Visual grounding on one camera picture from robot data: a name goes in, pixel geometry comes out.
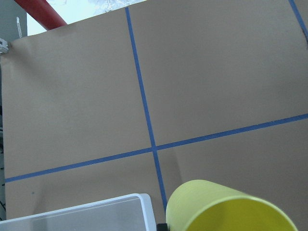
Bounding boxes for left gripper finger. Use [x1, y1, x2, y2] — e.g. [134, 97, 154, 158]
[156, 223, 169, 231]

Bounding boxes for clear plastic bin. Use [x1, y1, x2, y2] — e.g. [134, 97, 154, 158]
[0, 193, 156, 231]

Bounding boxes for red cylinder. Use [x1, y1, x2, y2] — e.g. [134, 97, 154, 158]
[15, 0, 67, 31]

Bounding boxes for yellow plastic cup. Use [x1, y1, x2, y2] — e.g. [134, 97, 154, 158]
[166, 180, 297, 231]

